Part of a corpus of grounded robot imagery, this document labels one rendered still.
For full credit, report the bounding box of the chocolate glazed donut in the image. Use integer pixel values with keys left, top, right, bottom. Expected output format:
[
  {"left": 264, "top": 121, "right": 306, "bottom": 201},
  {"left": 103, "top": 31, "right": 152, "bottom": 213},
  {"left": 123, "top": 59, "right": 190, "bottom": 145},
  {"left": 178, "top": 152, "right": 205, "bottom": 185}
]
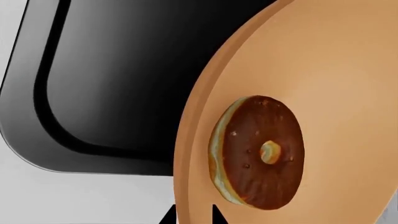
[{"left": 208, "top": 95, "right": 305, "bottom": 210}]

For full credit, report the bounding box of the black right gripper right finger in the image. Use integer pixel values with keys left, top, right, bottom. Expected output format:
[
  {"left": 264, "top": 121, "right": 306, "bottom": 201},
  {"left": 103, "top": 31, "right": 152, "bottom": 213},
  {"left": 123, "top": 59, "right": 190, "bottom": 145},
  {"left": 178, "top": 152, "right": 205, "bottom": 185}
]
[{"left": 212, "top": 203, "right": 229, "bottom": 224}]

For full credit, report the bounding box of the black tray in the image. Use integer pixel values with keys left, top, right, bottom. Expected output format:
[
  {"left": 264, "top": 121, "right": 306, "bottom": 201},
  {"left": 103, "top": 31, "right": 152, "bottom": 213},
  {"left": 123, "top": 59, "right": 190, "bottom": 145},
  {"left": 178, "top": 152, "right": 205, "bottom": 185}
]
[{"left": 0, "top": 0, "right": 282, "bottom": 177}]

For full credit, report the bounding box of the tan bowl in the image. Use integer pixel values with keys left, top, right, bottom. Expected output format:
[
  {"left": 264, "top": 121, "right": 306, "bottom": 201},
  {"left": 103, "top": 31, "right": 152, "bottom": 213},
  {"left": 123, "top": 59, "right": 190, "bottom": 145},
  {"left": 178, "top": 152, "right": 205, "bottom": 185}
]
[{"left": 172, "top": 0, "right": 398, "bottom": 224}]

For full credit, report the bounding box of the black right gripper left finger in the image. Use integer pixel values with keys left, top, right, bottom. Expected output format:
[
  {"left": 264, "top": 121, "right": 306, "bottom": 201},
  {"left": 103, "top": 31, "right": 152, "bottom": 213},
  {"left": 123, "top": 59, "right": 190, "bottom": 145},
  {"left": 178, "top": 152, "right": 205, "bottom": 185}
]
[{"left": 159, "top": 203, "right": 177, "bottom": 224}]

